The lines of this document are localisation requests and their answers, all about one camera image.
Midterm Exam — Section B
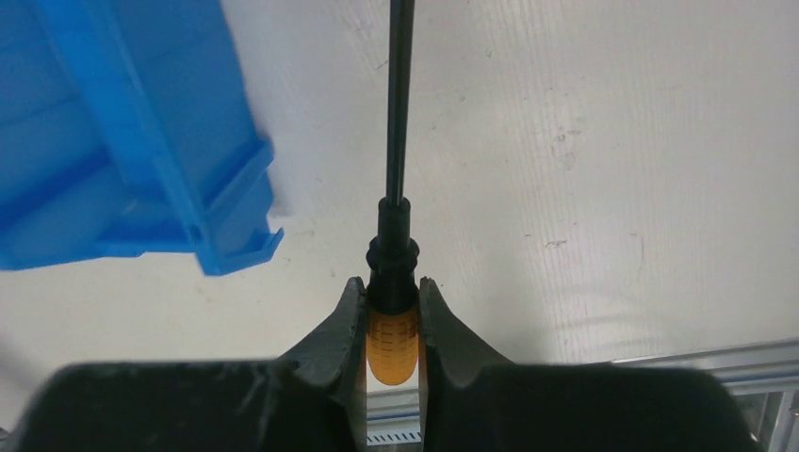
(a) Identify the white slotted cable duct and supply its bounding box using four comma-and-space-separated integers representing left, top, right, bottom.
367, 428, 422, 447

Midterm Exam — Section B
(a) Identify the blue plastic bin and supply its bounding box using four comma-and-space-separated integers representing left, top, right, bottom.
1, 1, 283, 276

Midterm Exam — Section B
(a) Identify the orange handled screwdriver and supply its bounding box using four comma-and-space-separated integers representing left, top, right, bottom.
367, 0, 419, 386

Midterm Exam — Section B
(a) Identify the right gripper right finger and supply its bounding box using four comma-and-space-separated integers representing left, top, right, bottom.
418, 278, 758, 451

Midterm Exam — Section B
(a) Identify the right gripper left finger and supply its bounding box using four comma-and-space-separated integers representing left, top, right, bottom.
12, 277, 367, 451

